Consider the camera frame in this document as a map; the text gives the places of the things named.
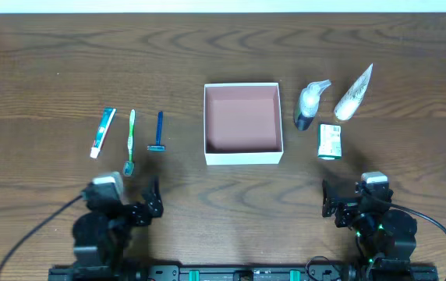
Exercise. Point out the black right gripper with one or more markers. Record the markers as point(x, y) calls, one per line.
point(342, 207)

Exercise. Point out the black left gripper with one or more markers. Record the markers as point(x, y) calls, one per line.
point(138, 213)

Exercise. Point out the green white toothbrush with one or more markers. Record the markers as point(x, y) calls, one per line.
point(129, 165)

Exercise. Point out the blue disposable razor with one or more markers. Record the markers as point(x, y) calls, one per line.
point(158, 146)

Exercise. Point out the green white toothpaste tube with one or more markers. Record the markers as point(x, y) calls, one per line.
point(106, 120)

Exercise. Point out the clear pump bottle dark liquid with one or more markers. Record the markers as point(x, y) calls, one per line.
point(308, 103)

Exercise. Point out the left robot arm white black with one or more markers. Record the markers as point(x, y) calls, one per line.
point(102, 235)

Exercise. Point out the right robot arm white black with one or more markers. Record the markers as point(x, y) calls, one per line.
point(383, 234)

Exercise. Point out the small green white carton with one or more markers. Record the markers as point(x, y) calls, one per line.
point(329, 142)

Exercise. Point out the white patterned squeeze tube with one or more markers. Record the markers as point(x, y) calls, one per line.
point(353, 98)

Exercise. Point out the white box with pink interior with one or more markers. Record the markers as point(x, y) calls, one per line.
point(242, 124)

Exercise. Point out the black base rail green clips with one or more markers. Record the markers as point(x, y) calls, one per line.
point(315, 271)

